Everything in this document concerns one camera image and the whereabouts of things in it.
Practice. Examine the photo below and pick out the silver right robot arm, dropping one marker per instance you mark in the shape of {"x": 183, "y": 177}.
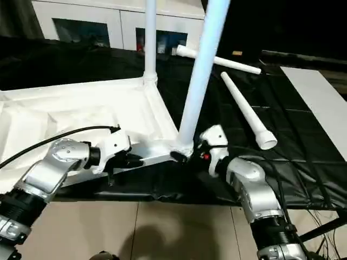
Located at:
{"x": 255, "y": 189}

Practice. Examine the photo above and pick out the grey curtain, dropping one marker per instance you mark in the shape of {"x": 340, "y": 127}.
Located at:
{"x": 13, "y": 16}

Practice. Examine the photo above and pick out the white plastic table leg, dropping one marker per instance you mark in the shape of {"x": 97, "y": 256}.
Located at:
{"x": 203, "y": 65}
{"x": 238, "y": 65}
{"x": 244, "y": 108}
{"x": 150, "y": 38}

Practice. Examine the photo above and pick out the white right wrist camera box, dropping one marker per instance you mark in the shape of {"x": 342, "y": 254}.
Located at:
{"x": 214, "y": 141}

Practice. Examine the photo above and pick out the white sideboard with glass doors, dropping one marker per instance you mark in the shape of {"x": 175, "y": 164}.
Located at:
{"x": 97, "y": 19}

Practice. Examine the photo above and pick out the small yellow label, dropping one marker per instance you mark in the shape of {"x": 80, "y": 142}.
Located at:
{"x": 237, "y": 53}

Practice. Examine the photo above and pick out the black cabinet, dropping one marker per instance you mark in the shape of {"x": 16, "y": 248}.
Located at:
{"x": 282, "y": 24}

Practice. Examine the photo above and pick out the black metal table frame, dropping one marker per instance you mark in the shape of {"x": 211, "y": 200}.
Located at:
{"x": 322, "y": 227}

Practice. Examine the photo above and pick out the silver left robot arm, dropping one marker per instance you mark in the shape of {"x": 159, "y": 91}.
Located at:
{"x": 43, "y": 179}

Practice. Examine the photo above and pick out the black mat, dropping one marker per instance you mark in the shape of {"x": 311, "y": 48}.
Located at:
{"x": 293, "y": 157}

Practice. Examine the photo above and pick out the white plastic table top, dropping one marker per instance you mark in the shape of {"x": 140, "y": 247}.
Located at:
{"x": 65, "y": 114}

